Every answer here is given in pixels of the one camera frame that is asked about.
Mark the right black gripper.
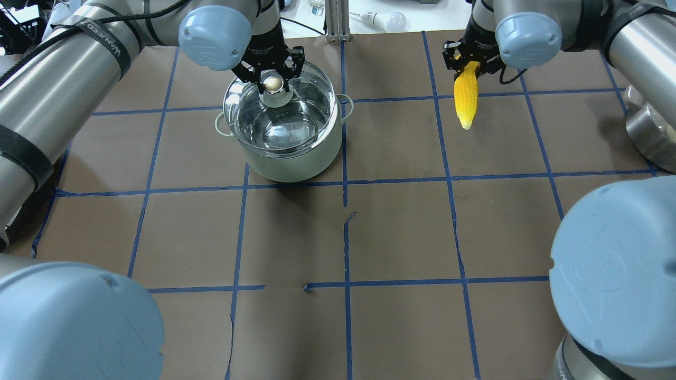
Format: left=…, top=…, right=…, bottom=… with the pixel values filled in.
left=443, top=24, right=505, bottom=80

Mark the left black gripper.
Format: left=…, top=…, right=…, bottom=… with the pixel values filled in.
left=231, top=45, right=306, bottom=90

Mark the yellow corn cob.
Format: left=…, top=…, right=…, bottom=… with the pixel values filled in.
left=454, top=62, right=480, bottom=130

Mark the glass pot lid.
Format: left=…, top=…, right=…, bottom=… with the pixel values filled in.
left=214, top=62, right=341, bottom=158

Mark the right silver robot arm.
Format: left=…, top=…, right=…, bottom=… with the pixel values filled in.
left=438, top=50, right=656, bottom=379

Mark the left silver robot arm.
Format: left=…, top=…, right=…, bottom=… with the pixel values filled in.
left=2, top=1, right=304, bottom=379

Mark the pale green cooking pot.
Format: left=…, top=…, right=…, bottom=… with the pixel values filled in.
left=225, top=93, right=353, bottom=183

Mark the white light bulb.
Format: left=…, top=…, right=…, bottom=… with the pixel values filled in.
left=359, top=11, right=407, bottom=32

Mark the steel bowl with food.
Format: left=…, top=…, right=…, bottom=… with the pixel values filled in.
left=623, top=84, right=675, bottom=175

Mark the aluminium frame post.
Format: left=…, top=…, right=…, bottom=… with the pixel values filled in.
left=324, top=0, right=352, bottom=42

